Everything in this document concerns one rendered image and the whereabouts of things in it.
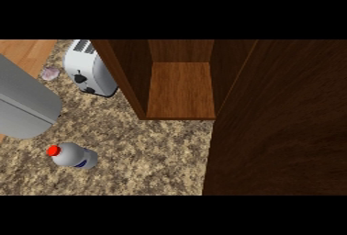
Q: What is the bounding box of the red-capped water bottle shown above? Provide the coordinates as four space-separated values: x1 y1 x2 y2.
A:
46 141 99 170

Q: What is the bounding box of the brown wooden cabinet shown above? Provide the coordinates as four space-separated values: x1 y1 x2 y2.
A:
90 39 259 121

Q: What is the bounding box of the dark wooden cabinet door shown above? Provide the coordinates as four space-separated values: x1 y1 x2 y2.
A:
201 39 347 196

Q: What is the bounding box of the white toaster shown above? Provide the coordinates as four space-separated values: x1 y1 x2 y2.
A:
62 39 120 98

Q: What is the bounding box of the small pale pink object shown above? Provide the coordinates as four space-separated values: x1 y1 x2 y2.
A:
42 66 61 82

